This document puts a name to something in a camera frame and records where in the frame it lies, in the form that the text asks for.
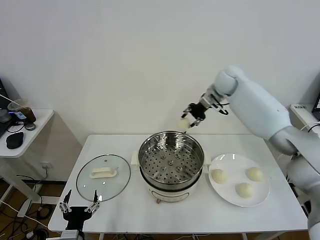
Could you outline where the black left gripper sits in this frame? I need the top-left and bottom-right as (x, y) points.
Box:
(59, 189), (101, 231)

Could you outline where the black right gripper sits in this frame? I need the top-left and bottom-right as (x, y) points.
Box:
(181, 100), (209, 129)

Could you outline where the white steamed baozi bun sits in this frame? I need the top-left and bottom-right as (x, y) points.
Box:
(235, 182), (254, 199)
(176, 117), (191, 130)
(246, 166), (265, 183)
(211, 168), (229, 185)

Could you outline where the glass lid with cream handle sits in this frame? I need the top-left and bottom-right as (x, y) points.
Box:
(76, 154), (132, 203)

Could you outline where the perforated steel steamer insert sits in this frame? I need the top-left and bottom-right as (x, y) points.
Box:
(138, 131), (205, 187)

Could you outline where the steel steamer pot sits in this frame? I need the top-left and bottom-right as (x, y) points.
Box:
(131, 129), (212, 205)

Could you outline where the large white table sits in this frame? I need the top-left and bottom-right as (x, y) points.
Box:
(47, 134), (312, 240)

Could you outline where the white round plate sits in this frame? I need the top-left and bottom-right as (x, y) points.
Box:
(207, 152), (271, 208)

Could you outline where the black computer mouse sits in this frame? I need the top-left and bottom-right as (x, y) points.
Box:
(5, 132), (25, 150)

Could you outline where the white rounded side table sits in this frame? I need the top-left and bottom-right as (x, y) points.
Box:
(0, 109), (55, 218)

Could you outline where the plastic cup brown drink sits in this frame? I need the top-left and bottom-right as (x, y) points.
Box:
(7, 99), (37, 124)

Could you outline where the black laptop keyboard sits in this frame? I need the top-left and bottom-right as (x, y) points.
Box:
(0, 120), (12, 140)

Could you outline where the dark laptop screen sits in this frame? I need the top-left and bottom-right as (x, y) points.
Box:
(311, 89), (320, 113)

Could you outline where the white drinking straw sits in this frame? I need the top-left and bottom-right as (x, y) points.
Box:
(0, 93), (16, 104)

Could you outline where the black monitor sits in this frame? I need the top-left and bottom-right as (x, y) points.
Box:
(0, 77), (9, 111)

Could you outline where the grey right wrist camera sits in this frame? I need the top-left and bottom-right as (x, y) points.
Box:
(213, 98), (230, 116)

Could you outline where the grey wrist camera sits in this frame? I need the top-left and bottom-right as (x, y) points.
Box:
(60, 229), (79, 240)
(213, 98), (230, 116)

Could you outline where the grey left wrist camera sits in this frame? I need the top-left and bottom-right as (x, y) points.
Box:
(60, 229), (79, 240)

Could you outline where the black floor cable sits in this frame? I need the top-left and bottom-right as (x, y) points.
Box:
(37, 203), (52, 222)
(16, 174), (48, 187)

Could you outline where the white floor cable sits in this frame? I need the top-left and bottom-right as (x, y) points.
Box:
(0, 200), (49, 228)

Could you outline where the black looped desk cable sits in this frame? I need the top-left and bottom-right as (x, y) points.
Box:
(6, 121), (27, 134)

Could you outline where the white side table black frame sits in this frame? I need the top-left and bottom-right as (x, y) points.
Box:
(289, 103), (320, 132)

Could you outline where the white hanging cable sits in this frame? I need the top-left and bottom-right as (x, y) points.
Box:
(301, 121), (320, 132)

